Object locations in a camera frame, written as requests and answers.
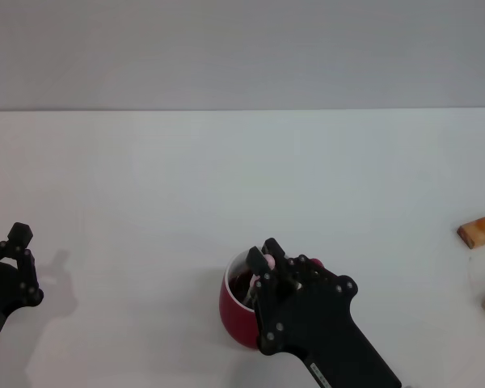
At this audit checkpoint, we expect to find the dark brown coffee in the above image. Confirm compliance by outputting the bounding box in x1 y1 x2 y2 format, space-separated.
228 271 256 309

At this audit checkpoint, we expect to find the wooden block with orange stain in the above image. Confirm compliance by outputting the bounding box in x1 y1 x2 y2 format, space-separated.
456 213 485 250

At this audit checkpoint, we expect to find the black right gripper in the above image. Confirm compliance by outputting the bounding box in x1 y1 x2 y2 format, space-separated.
246 238 403 388

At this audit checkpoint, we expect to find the red ceramic mug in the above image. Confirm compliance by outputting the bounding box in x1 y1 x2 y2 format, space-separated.
219 249 327 352

